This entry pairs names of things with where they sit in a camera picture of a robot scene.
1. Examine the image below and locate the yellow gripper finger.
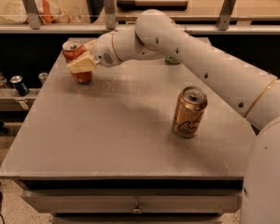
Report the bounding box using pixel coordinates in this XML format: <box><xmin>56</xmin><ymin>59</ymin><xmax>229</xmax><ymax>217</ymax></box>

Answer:
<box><xmin>84</xmin><ymin>39</ymin><xmax>95</xmax><ymax>51</ymax></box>
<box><xmin>67</xmin><ymin>51</ymin><xmax>100</xmax><ymax>74</ymax></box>

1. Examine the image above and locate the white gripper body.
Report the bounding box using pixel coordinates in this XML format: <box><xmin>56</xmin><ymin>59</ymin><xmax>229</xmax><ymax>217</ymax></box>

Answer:
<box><xmin>91</xmin><ymin>33</ymin><xmax>122</xmax><ymax>67</ymax></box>

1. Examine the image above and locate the red coke can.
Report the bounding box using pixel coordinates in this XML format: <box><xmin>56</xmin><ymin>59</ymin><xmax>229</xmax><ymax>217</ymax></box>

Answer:
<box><xmin>63</xmin><ymin>40</ymin><xmax>92</xmax><ymax>84</ymax></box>

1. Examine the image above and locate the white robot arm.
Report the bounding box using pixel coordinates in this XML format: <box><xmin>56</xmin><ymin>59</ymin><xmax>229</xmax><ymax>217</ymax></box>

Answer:
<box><xmin>68</xmin><ymin>9</ymin><xmax>280</xmax><ymax>224</ymax></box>

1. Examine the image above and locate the silver can top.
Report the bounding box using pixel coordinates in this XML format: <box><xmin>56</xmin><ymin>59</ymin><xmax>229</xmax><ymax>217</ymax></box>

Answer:
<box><xmin>38</xmin><ymin>72</ymin><xmax>49</xmax><ymax>84</ymax></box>

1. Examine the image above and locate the green soda can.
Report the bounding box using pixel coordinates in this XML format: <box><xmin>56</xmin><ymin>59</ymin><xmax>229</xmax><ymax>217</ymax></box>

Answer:
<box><xmin>165</xmin><ymin>56</ymin><xmax>180</xmax><ymax>64</ymax></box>

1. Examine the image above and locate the dark blue soda can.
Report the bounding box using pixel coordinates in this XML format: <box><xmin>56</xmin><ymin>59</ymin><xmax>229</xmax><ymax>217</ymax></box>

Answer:
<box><xmin>10</xmin><ymin>76</ymin><xmax>29</xmax><ymax>96</ymax></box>

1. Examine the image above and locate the gold LaCroix can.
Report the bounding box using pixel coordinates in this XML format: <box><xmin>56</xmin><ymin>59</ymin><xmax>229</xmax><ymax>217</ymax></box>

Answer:
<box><xmin>173</xmin><ymin>86</ymin><xmax>207</xmax><ymax>138</ymax></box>

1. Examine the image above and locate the white orange bag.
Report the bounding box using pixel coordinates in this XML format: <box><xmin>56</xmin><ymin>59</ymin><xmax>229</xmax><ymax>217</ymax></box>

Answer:
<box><xmin>0</xmin><ymin>0</ymin><xmax>71</xmax><ymax>24</ymax></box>

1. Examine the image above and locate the grey drawer with knob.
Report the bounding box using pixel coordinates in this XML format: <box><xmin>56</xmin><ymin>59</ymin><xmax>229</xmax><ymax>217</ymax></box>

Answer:
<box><xmin>21</xmin><ymin>189</ymin><xmax>241</xmax><ymax>215</ymax></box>

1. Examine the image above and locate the middle metal bracket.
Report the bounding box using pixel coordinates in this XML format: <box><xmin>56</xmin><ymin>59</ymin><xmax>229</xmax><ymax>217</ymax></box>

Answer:
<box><xmin>103</xmin><ymin>0</ymin><xmax>117</xmax><ymax>30</ymax></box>

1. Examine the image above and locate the metal bracket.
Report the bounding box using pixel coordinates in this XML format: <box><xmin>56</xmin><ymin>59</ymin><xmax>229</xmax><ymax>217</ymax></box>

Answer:
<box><xmin>217</xmin><ymin>0</ymin><xmax>237</xmax><ymax>31</ymax></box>
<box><xmin>103</xmin><ymin>0</ymin><xmax>117</xmax><ymax>30</ymax></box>
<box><xmin>22</xmin><ymin>0</ymin><xmax>43</xmax><ymax>30</ymax></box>

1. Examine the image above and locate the left metal bracket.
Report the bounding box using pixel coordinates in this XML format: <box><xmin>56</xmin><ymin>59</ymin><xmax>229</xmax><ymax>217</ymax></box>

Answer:
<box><xmin>22</xmin><ymin>0</ymin><xmax>43</xmax><ymax>30</ymax></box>

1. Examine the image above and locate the right metal bracket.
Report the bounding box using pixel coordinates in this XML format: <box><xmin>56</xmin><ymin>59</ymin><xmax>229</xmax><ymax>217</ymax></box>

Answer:
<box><xmin>217</xmin><ymin>0</ymin><xmax>237</xmax><ymax>31</ymax></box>

